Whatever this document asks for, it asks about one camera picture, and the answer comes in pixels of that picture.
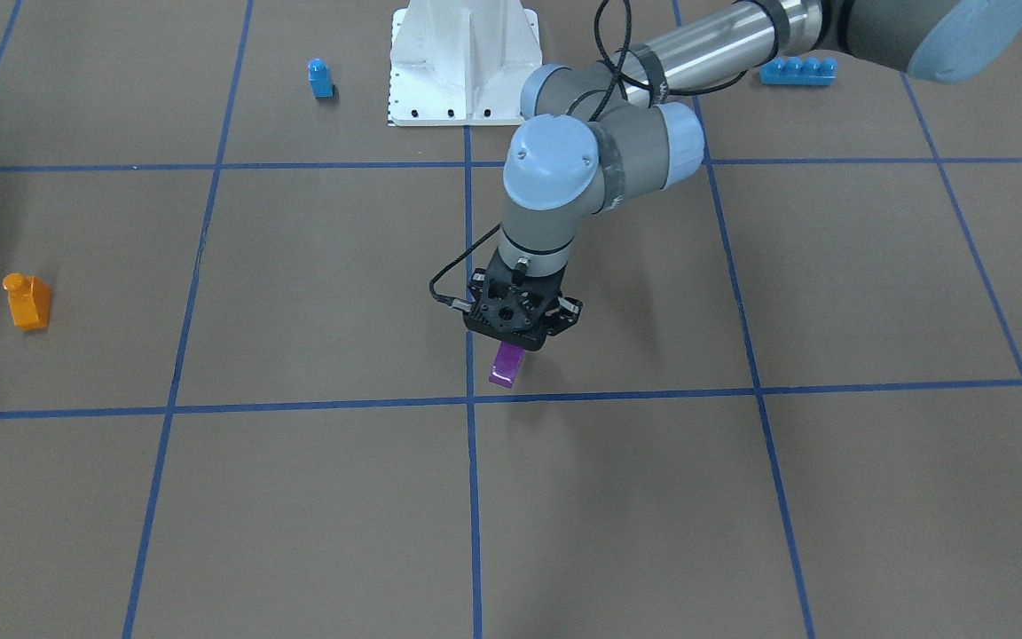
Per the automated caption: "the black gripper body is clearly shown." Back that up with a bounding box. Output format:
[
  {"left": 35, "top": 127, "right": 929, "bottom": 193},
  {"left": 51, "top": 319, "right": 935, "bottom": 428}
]
[{"left": 463, "top": 252, "right": 583, "bottom": 351}]

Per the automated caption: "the purple trapezoid block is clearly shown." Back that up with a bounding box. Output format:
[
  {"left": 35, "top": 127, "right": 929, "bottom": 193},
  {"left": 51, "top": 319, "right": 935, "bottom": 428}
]
[{"left": 487, "top": 343, "right": 526, "bottom": 389}]

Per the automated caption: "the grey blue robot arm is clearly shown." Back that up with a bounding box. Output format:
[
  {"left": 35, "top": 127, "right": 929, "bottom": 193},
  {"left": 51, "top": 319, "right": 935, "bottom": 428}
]
[{"left": 431, "top": 1, "right": 1022, "bottom": 351}]

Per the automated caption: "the orange trapezoid block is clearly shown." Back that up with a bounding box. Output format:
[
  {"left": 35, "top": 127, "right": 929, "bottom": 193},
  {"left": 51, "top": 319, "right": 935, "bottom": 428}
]
[{"left": 3, "top": 272, "right": 52, "bottom": 331}]

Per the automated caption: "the small blue block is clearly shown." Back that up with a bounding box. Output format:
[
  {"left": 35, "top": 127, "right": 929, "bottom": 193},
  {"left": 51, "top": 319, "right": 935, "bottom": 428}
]
[{"left": 307, "top": 58, "right": 335, "bottom": 99}]

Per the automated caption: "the long blue studded block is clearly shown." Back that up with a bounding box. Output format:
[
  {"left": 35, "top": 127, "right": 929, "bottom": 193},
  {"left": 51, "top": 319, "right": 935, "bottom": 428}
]
[{"left": 759, "top": 57, "right": 838, "bottom": 86}]

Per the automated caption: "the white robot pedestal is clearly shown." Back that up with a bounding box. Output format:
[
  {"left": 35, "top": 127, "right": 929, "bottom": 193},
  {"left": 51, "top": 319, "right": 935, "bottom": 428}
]
[{"left": 387, "top": 1, "right": 543, "bottom": 127}]

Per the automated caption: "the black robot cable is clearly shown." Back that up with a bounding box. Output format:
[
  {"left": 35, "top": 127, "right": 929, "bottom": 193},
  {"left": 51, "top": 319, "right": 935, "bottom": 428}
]
[{"left": 428, "top": 0, "right": 751, "bottom": 310}]

